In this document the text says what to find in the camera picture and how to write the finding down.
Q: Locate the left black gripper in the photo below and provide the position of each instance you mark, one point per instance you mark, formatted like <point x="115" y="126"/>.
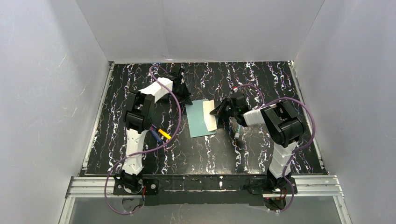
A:
<point x="181" y="91"/>

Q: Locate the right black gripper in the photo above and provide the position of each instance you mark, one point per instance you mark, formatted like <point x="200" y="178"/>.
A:
<point x="227" y="107"/>

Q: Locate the beige paper letter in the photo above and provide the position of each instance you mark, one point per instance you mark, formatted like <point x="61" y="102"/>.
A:
<point x="210" y="120"/>

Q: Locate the green white marker pen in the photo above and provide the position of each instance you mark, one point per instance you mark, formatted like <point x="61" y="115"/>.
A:
<point x="238" y="131"/>

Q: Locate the teal paper envelope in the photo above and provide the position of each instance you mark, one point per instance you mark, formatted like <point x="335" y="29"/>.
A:
<point x="195" y="117"/>

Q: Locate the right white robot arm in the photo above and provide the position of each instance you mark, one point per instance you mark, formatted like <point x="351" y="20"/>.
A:
<point x="284" y="127"/>

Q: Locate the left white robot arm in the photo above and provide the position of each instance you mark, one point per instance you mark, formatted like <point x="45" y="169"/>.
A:
<point x="138" y="118"/>

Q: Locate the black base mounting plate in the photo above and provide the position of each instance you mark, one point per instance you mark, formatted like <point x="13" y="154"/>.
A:
<point x="256" y="190"/>

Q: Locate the yellow handled screwdriver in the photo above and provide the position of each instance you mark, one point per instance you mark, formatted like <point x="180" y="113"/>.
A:
<point x="163" y="133"/>

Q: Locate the aluminium frame rail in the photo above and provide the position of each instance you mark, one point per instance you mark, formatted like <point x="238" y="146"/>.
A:
<point x="307" y="185"/>

